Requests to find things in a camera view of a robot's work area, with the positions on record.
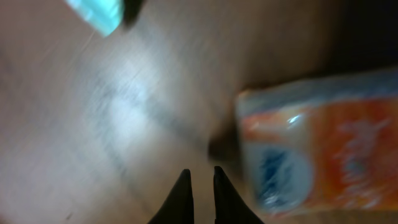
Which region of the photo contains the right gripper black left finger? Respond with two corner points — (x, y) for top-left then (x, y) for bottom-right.
(148, 169), (195, 224)

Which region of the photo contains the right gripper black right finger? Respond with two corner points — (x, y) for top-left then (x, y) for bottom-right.
(213, 166), (264, 224)

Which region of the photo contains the small orange snack packet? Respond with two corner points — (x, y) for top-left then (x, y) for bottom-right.
(236, 69), (397, 217)

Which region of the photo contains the teal wet wipes pack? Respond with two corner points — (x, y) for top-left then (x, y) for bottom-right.
(65, 0), (124, 37)

